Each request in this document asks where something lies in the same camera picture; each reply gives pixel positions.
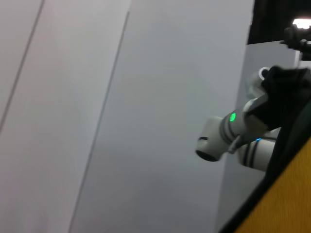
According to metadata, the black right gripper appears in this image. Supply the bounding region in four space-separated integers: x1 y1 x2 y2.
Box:
243 66 311 132

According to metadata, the yellow towel with black trim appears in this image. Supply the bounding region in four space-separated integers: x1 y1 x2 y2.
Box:
217 97 311 233

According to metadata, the black overhead fixture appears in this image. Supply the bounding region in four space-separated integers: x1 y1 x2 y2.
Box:
280 26 311 61

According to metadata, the bright ceiling lamp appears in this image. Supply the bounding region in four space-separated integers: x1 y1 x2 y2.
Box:
292 18 311 30

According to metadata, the right gripper cable with plugs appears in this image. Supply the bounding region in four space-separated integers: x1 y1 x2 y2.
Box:
227 134 243 155

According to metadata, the right wrist camera housing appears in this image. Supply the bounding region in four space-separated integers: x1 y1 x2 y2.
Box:
195 116 227 163

